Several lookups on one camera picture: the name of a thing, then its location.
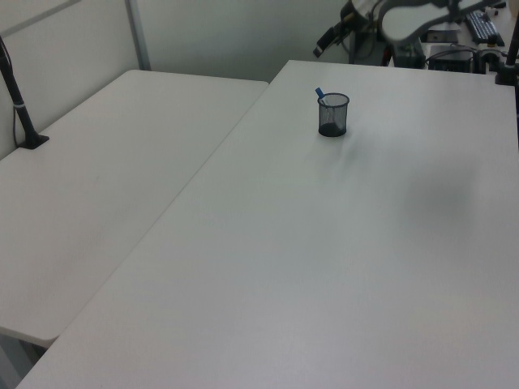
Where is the grey partition frame post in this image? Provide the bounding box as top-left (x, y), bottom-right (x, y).
top-left (124, 0), bottom-right (152, 72)

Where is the black mesh pen cup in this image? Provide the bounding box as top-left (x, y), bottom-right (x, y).
top-left (317, 92), bottom-right (350, 138)

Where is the black clamped pole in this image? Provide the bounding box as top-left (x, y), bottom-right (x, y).
top-left (492, 24), bottom-right (519, 87)

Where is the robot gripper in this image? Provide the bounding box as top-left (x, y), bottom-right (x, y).
top-left (314, 0), bottom-right (380, 58)

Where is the black computer keyboard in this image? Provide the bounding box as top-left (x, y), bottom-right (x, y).
top-left (465, 9), bottom-right (506, 46)

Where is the black box device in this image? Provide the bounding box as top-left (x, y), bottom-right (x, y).
top-left (428, 44), bottom-right (476, 73)

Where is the grey green box device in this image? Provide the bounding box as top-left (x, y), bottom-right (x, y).
top-left (391, 42), bottom-right (426, 68)

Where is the black camera pole with base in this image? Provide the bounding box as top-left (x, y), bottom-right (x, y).
top-left (0, 35), bottom-right (50, 151)

